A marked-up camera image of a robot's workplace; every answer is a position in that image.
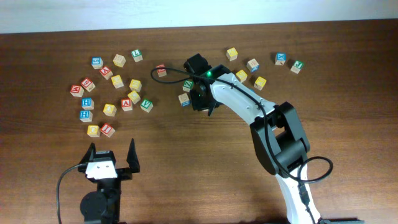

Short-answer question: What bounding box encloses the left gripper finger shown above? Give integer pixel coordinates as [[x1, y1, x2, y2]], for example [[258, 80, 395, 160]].
[[126, 138, 140, 173], [80, 142, 96, 164]]

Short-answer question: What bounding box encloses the yellow S block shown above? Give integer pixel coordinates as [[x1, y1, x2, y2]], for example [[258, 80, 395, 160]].
[[236, 70, 248, 83], [129, 79, 142, 93]]

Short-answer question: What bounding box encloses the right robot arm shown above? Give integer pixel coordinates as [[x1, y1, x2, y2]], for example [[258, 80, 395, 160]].
[[183, 54, 333, 223]]

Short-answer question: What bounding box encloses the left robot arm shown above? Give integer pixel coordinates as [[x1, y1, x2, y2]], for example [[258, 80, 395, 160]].
[[78, 139, 140, 224]]

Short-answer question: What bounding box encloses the wood block blue side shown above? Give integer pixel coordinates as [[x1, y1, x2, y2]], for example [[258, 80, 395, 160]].
[[178, 93, 191, 107]]

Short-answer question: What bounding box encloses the green Z block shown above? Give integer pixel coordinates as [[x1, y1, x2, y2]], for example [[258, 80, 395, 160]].
[[182, 80, 194, 93]]

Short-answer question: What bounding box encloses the yellow block bottom left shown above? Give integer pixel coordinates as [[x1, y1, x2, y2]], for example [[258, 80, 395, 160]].
[[86, 125, 101, 138]]

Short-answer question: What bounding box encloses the red I block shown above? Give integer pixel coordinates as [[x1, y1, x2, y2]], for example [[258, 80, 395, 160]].
[[100, 123, 116, 138]]

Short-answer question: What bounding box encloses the blue H block lower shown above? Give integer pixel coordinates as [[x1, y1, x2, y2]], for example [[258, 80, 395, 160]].
[[79, 110, 93, 123]]

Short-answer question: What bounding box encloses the blue h block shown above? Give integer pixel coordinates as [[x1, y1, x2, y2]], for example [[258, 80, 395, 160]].
[[81, 98, 95, 110], [79, 110, 93, 123]]

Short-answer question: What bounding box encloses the red Q block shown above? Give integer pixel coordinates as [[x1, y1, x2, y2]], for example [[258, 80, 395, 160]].
[[156, 64, 167, 77]]

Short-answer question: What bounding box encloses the yellow block mid left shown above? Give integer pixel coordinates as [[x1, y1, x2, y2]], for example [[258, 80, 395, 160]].
[[103, 104, 117, 117]]

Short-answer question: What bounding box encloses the blue H block upper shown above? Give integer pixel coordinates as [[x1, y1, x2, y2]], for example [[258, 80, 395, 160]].
[[81, 98, 95, 110]]

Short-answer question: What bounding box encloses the red A block lower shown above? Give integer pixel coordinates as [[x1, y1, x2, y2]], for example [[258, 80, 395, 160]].
[[121, 98, 132, 111]]

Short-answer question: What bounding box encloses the red a block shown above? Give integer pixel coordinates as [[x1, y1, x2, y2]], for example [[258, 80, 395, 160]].
[[99, 66, 113, 80], [121, 98, 132, 111]]

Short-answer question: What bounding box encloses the yellow block top right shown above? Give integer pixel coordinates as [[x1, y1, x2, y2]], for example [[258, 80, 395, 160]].
[[226, 47, 238, 61]]

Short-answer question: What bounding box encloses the green V block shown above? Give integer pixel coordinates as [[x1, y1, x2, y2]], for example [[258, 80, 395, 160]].
[[140, 99, 154, 113]]

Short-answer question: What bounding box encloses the wood block blue-side right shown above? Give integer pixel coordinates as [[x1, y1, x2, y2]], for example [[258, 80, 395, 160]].
[[246, 58, 259, 73]]

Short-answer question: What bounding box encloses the yellow block near A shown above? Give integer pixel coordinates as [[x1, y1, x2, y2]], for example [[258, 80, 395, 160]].
[[127, 90, 141, 104]]

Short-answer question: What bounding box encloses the red M block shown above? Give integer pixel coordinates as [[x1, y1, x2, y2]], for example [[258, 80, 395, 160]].
[[70, 85, 84, 97]]

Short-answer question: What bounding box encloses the red 9 block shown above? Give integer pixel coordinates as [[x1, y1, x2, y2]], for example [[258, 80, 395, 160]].
[[81, 78, 95, 92]]

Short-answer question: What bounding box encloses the green L block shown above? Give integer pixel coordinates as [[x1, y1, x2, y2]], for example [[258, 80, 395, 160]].
[[131, 49, 143, 62]]

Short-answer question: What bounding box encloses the yellow block upper left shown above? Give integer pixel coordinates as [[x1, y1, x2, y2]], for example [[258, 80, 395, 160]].
[[111, 75, 124, 89]]

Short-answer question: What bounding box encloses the blue X block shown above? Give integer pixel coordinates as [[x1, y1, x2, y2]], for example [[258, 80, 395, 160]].
[[275, 52, 287, 65]]

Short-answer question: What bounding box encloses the red A block upper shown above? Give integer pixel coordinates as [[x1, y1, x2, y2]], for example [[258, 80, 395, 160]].
[[99, 66, 113, 80]]

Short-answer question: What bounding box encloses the plain wood yellow-side block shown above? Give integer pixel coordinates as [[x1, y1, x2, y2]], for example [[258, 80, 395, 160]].
[[113, 54, 126, 68]]

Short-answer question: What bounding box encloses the blue S block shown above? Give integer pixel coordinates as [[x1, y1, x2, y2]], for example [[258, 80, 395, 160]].
[[91, 57, 103, 70]]

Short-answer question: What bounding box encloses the green J block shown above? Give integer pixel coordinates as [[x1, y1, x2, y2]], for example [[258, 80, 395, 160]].
[[290, 60, 304, 74]]

